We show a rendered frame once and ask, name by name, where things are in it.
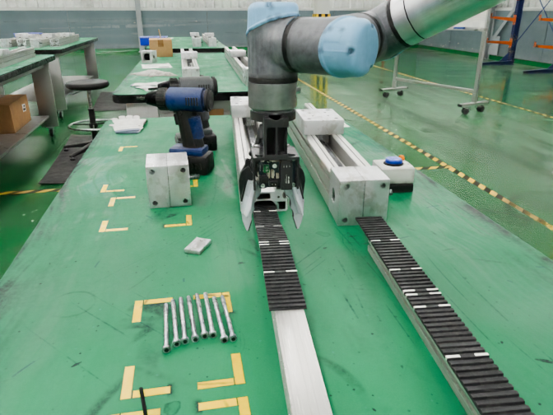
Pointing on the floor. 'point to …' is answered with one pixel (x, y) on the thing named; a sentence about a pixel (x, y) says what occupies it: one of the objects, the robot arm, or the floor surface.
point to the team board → (479, 22)
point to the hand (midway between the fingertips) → (271, 221)
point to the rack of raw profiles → (518, 39)
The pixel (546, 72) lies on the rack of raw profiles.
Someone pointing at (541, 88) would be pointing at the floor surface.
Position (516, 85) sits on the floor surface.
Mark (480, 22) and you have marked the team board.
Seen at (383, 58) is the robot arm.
